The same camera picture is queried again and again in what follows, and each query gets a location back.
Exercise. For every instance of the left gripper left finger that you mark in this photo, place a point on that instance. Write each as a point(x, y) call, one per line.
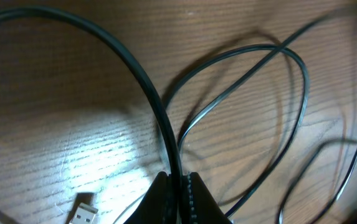
point(157, 206)

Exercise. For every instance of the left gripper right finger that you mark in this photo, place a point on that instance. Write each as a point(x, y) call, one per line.
point(197, 203)

